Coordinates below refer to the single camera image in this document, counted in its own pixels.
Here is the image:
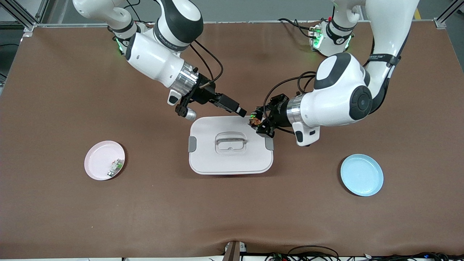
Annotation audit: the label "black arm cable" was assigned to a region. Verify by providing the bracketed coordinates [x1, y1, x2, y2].
[263, 71, 318, 135]
[188, 38, 224, 88]

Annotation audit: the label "blue round plate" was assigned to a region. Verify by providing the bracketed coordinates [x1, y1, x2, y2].
[340, 154, 384, 197]

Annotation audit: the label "green white switch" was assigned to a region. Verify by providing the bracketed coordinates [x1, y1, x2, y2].
[107, 159, 124, 178]

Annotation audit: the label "brown table mat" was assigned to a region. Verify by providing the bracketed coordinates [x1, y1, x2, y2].
[0, 21, 464, 259]

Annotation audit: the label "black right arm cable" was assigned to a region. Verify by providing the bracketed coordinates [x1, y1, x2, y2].
[188, 38, 224, 88]

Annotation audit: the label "aluminium frame post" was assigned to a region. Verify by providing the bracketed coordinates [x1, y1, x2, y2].
[434, 0, 464, 29]
[0, 0, 50, 37]

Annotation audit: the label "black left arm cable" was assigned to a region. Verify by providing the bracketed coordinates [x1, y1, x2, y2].
[263, 71, 318, 135]

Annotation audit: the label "black left base cables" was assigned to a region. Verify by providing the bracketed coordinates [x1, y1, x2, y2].
[278, 17, 316, 39]

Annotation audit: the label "white lidded storage box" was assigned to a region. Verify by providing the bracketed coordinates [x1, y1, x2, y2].
[188, 116, 274, 175]

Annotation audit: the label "silver table edge rail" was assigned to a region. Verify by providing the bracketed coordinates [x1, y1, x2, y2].
[34, 20, 439, 28]

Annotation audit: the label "pink round plate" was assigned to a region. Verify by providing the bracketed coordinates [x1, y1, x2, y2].
[84, 140, 126, 181]

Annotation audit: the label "black looped floor cable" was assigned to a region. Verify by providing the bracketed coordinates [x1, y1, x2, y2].
[288, 245, 340, 261]

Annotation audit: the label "brown metal table bracket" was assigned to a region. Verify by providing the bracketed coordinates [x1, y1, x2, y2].
[223, 240, 248, 261]

